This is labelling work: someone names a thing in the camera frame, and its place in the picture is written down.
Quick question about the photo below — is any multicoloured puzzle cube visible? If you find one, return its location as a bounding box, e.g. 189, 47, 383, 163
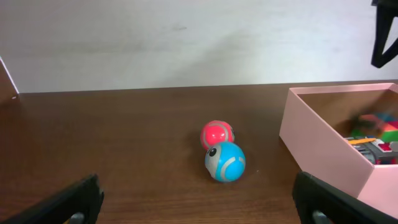
351, 113, 397, 142

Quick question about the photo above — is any pink cardboard box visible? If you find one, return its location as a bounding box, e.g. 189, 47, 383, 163
279, 83, 397, 217

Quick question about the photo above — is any pink grey toy ball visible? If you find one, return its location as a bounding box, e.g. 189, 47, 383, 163
200, 120, 235, 151

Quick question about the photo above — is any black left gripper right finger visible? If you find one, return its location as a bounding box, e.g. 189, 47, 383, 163
292, 172, 397, 224

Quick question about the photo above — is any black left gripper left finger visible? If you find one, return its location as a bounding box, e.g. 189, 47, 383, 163
3, 174, 104, 224

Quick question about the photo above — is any red grey toy fire truck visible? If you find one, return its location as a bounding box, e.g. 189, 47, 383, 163
345, 136, 397, 165

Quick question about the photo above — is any blue grey toy ball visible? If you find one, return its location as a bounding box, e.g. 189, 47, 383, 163
205, 142, 246, 182

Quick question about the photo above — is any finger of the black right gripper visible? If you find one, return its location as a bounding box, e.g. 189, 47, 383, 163
371, 0, 397, 68

